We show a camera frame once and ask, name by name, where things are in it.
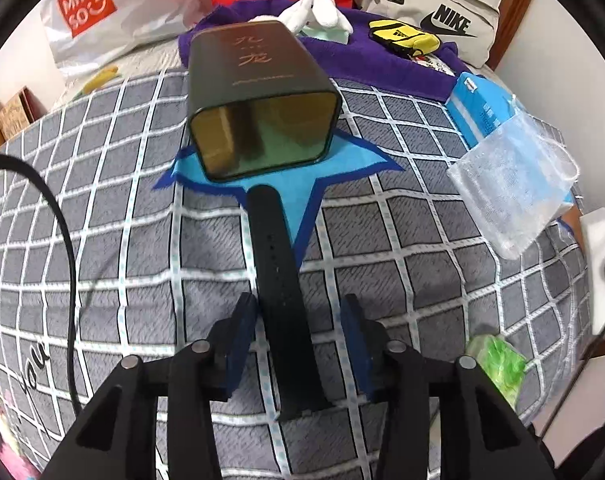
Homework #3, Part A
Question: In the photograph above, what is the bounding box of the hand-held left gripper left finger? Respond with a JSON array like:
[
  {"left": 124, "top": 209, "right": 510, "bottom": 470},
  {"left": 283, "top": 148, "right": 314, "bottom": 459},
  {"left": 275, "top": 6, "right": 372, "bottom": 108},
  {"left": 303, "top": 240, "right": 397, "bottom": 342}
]
[{"left": 42, "top": 294, "right": 259, "bottom": 480}]

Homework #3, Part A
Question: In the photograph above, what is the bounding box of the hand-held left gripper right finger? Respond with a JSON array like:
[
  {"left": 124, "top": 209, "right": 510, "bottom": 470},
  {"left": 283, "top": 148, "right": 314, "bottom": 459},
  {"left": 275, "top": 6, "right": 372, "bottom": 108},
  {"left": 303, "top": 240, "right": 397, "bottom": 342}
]
[{"left": 343, "top": 294, "right": 559, "bottom": 480}]

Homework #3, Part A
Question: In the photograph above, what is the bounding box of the black strap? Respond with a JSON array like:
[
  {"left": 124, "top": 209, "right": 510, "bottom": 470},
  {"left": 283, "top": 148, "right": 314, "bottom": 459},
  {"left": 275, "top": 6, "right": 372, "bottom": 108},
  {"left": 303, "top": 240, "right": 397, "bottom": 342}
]
[{"left": 246, "top": 186, "right": 333, "bottom": 421}]

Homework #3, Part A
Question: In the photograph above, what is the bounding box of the blue tissue pack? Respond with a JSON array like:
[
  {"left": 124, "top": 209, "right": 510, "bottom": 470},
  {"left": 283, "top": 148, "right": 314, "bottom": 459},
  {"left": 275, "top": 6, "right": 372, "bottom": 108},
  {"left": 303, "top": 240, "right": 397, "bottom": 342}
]
[{"left": 445, "top": 71, "right": 528, "bottom": 151}]

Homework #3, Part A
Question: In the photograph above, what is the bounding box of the dark green tin box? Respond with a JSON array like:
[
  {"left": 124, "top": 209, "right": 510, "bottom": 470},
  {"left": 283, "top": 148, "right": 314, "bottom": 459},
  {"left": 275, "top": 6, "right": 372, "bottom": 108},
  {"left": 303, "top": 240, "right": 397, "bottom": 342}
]
[{"left": 187, "top": 17, "right": 341, "bottom": 182}]

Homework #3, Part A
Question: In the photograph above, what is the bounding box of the yellow pouch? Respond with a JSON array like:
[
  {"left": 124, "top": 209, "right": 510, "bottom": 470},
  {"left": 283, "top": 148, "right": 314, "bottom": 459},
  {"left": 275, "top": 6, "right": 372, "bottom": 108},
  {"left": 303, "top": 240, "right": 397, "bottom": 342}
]
[{"left": 369, "top": 17, "right": 441, "bottom": 56}]

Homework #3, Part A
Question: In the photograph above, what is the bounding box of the green crinkled plastic packet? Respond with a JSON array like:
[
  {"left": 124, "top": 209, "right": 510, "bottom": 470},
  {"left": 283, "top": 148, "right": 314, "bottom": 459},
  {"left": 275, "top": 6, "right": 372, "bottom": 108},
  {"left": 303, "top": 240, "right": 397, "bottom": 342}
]
[{"left": 465, "top": 335, "right": 527, "bottom": 411}]

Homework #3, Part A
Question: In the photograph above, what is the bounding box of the grey checked blanket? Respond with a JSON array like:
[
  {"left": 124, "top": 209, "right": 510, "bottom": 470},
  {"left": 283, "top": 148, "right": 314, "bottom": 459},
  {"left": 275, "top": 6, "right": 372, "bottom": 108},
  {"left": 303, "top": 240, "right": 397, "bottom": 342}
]
[{"left": 0, "top": 67, "right": 599, "bottom": 480}]

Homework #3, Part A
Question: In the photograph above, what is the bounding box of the clear plastic bag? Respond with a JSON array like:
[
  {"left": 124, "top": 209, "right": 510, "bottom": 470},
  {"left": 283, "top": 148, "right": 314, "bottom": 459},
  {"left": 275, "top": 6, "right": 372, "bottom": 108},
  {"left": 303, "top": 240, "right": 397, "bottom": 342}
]
[{"left": 446, "top": 95, "right": 581, "bottom": 261}]

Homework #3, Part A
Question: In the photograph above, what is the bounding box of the white plastic object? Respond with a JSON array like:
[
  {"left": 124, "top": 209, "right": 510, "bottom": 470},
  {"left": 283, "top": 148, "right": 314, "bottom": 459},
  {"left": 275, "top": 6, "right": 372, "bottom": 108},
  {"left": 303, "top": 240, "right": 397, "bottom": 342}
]
[{"left": 579, "top": 207, "right": 605, "bottom": 337}]

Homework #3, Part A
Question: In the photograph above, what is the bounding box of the purple towel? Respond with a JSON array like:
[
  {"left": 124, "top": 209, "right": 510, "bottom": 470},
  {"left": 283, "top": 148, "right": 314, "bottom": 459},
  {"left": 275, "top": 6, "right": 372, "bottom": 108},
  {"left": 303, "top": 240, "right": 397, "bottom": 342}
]
[{"left": 177, "top": 2, "right": 476, "bottom": 106}]

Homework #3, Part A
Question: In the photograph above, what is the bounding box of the white cartoon print cloth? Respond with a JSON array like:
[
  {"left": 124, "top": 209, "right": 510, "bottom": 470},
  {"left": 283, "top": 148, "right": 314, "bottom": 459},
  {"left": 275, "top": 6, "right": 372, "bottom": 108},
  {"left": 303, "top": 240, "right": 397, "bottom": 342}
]
[{"left": 411, "top": 52, "right": 456, "bottom": 79}]

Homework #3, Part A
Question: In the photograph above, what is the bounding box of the fruit print bed sheet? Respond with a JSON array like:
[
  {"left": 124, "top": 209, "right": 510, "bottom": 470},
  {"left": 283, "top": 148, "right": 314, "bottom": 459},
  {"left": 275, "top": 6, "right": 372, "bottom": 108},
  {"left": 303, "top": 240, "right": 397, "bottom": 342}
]
[{"left": 47, "top": 40, "right": 194, "bottom": 112}]

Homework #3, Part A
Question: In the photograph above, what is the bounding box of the pale green face mask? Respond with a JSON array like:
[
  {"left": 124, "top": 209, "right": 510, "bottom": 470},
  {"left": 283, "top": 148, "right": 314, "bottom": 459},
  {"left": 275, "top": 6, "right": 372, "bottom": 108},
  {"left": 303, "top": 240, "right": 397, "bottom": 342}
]
[{"left": 300, "top": 24, "right": 351, "bottom": 45}]

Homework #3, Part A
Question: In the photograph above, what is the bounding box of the patterned cardboard box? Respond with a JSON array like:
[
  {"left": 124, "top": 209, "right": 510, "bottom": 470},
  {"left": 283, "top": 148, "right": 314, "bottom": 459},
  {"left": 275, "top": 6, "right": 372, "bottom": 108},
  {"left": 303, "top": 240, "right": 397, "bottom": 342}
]
[{"left": 0, "top": 86, "right": 51, "bottom": 142}]

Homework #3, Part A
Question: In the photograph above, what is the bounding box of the white plastic shopping bag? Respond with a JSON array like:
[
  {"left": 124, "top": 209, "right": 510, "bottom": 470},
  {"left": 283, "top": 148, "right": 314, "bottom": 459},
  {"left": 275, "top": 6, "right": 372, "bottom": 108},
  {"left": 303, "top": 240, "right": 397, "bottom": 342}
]
[{"left": 40, "top": 0, "right": 214, "bottom": 71}]

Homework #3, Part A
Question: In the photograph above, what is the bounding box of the wooden headboard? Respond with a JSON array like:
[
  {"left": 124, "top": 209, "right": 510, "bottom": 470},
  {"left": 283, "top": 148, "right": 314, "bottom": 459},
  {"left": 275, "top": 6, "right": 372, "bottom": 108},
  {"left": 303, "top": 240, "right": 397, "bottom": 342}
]
[{"left": 487, "top": 0, "right": 538, "bottom": 74}]

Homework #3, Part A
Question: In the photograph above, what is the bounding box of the black cable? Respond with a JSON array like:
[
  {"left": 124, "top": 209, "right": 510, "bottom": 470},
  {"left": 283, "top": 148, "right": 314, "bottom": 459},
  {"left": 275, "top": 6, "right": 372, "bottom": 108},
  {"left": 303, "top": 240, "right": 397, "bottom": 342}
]
[{"left": 0, "top": 154, "right": 78, "bottom": 412}]

